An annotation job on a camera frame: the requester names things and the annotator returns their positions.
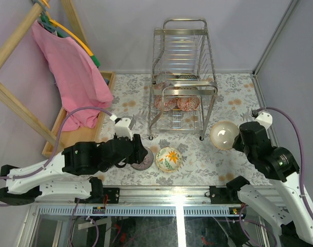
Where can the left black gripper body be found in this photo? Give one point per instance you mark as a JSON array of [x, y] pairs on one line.
[[136, 149]]

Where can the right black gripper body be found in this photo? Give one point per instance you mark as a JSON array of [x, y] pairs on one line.
[[239, 145]]

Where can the cream bowl orange rim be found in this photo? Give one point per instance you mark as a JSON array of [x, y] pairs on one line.
[[223, 134]]

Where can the brown patterned bowl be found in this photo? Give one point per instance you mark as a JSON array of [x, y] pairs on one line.
[[188, 88]]

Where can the blue patterned bowl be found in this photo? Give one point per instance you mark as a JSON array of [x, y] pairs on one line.
[[187, 77]]

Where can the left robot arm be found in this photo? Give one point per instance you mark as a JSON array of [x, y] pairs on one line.
[[70, 175]]

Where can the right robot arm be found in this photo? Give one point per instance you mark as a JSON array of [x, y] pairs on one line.
[[294, 226]]

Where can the stainless steel dish rack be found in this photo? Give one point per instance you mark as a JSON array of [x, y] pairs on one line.
[[183, 46]]

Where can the purple striped bowl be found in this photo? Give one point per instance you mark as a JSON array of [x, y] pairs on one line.
[[146, 163]]

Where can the orange flower patterned bowl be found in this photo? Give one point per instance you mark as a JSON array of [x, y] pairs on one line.
[[168, 159]]

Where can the wooden tray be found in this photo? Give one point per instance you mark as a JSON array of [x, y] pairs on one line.
[[82, 134]]

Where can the pink cloth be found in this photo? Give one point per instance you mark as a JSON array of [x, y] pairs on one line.
[[78, 79]]

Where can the yellow plastic hanger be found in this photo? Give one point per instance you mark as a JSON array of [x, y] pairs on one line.
[[78, 33]]

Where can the green plastic hanger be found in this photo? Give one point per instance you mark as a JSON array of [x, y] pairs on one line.
[[56, 28]]

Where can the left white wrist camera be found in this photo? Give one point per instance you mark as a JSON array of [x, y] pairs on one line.
[[123, 126]]

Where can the aluminium rail frame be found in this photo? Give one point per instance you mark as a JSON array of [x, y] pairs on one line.
[[178, 201]]

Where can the wooden clothes rack frame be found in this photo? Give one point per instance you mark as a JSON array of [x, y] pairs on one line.
[[25, 74]]

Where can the aluminium corner post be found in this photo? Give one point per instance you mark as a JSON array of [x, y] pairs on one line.
[[280, 27]]

